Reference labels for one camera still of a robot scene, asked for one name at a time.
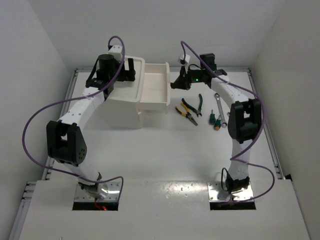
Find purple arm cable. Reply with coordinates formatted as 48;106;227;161
180;41;276;205
22;36;126;198

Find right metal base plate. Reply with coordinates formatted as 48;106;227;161
207;181;254;203

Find white drawer cabinet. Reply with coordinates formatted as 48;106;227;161
92;56;145;129

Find yellow handled pliers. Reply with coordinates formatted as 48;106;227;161
174;102;198;126

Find small green screwdriver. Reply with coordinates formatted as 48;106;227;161
208;110;216;126

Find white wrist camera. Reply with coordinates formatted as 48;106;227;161
178;53;191;66
108;45;123;62

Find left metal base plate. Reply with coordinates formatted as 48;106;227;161
74;181;121;203

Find metal base plate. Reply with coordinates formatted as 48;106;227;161
74;181;121;203
207;181;254;203

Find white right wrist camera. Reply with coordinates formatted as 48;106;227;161
178;53;191;66

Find large ratchet wrench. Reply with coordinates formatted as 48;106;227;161
214;93;228;128

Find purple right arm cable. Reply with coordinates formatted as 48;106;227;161
180;41;276;205

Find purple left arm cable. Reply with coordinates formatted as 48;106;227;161
22;36;126;198

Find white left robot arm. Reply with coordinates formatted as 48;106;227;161
46;53;136;200

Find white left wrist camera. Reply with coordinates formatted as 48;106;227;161
108;45;123;62

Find green orange screwdriver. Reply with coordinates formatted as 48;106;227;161
214;115;222;131

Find green handled pliers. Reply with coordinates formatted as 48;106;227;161
181;93;203;118

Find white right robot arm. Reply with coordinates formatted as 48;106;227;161
170;53;263;194

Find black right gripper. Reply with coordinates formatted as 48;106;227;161
172;65;206;91

